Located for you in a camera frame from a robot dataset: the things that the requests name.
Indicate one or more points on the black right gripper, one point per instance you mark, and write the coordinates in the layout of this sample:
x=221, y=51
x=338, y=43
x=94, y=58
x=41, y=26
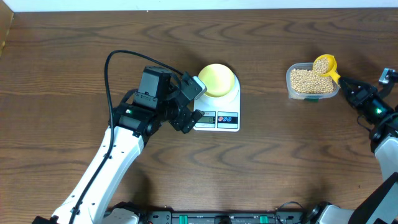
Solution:
x=358, y=98

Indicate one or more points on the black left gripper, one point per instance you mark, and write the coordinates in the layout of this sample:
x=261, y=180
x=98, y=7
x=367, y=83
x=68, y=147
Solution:
x=186, y=119

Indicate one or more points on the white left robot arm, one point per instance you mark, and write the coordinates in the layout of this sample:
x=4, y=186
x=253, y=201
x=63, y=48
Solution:
x=123, y=141

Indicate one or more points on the yellow measuring scoop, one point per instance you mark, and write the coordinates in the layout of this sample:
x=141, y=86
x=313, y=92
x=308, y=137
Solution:
x=332, y=73

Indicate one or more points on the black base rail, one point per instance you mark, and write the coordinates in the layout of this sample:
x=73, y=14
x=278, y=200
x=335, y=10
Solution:
x=127, y=212

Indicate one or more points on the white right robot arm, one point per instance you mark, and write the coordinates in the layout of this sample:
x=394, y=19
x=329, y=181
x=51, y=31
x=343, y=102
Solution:
x=381, y=205

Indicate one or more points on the white digital kitchen scale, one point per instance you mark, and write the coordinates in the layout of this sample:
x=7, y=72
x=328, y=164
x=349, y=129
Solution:
x=222, y=113

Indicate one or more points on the pale yellow bowl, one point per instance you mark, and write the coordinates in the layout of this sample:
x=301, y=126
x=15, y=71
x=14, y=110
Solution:
x=218, y=79

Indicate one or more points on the clear plastic container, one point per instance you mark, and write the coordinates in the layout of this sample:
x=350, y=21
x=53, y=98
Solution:
x=301, y=96

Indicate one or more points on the green tape strip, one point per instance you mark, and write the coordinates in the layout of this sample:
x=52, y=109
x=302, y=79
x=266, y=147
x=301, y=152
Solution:
x=314, y=100

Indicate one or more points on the soybeans in scoop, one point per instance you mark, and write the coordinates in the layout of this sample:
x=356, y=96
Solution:
x=321, y=66

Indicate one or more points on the soybeans in container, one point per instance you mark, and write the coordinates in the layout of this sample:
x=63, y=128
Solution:
x=306, y=81

